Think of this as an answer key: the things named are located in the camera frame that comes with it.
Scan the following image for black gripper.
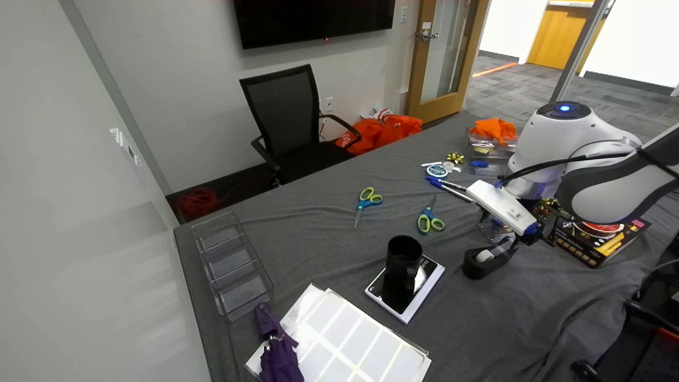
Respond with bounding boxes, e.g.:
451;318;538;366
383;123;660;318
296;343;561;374
482;210;530;261

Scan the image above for black masking tape dispenser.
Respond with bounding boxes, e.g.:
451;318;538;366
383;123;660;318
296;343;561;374
463;236;520;280

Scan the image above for blue green scissors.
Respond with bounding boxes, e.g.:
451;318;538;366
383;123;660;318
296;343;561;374
351;185;386;232
413;195;447;237

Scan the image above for white flat box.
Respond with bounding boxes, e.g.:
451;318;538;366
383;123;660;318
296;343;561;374
362;252;447;326

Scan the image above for blue pen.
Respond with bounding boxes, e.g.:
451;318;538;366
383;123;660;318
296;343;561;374
422;174;474;204

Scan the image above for filled clear organizer tray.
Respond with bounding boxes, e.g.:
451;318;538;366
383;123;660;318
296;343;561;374
465;135;517;177

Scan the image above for blue ribbon spool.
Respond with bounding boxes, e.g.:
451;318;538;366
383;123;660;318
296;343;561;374
421;159;459;180

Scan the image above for black printed box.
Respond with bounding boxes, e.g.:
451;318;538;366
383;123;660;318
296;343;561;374
540;199;651;269

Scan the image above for black cup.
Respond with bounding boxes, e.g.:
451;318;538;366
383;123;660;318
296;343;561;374
379;233;424;315

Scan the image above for orange crumpled cloth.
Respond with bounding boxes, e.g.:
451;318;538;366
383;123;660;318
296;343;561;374
469;116;522;149

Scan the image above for grey tablecloth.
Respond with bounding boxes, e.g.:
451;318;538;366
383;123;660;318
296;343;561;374
172;108;679;382

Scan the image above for orange fabric bag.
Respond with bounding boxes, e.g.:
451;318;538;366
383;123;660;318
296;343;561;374
334;112;427;159

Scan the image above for white grid tray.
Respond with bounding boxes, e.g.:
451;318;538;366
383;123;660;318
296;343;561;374
243;282;435;382

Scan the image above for wooden glass door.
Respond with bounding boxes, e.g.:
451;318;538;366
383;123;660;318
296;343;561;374
405;0;492;128

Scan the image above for yellow background door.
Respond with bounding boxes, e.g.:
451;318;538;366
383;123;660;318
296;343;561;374
526;1;604;71

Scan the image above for purple cloth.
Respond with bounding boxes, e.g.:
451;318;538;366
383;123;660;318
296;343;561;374
253;303;307;382

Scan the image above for black mesh office chair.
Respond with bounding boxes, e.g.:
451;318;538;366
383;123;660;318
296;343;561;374
237;62;362;187

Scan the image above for empty clear organizer tray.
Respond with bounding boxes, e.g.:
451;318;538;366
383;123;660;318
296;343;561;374
189;210;276;322

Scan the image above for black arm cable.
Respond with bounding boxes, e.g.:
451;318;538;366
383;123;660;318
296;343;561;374
502;139;643;185

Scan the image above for black wall television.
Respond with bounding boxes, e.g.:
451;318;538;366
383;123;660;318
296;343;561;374
232;0;396;51

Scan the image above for red cable coil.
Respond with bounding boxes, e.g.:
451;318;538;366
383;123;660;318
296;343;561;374
177;187;223;222

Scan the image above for white wall thermostat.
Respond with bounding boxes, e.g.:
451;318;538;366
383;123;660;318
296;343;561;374
109;125;138;165

